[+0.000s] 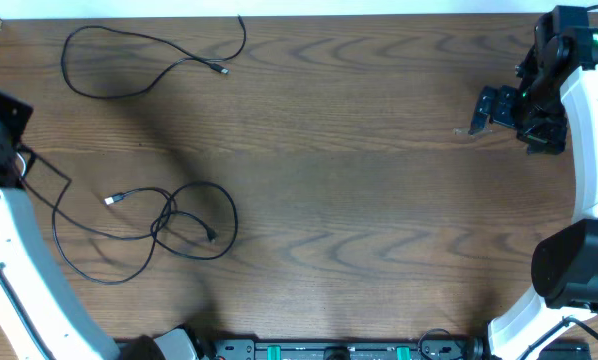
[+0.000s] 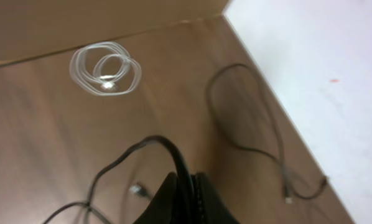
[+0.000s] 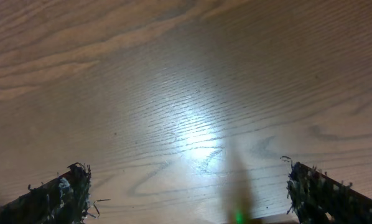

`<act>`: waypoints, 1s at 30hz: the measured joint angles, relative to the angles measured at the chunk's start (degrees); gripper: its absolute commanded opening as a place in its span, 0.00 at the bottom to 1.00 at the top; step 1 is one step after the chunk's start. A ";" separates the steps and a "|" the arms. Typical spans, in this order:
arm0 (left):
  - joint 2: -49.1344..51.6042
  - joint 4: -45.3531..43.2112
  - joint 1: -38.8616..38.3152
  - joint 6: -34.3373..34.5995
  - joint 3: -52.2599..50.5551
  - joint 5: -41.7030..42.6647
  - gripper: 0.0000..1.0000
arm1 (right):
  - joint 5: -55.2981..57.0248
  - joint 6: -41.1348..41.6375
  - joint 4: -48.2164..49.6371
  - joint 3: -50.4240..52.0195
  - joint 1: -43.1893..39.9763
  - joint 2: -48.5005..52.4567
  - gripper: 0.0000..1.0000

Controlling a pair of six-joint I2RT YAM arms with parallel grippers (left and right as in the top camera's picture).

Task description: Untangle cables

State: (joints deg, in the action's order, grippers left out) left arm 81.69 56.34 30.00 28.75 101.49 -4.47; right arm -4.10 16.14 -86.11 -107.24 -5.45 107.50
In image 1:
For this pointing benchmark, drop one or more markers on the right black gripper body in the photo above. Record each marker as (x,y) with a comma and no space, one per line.
(536,122)

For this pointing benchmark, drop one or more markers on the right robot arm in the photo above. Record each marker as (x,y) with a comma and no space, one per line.
(562,63)

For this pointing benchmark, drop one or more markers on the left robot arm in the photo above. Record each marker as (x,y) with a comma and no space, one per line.
(39,312)

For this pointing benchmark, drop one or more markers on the clear tape strip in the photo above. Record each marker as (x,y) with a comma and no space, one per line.
(459,132)

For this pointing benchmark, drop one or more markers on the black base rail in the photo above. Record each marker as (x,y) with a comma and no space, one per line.
(428,348)

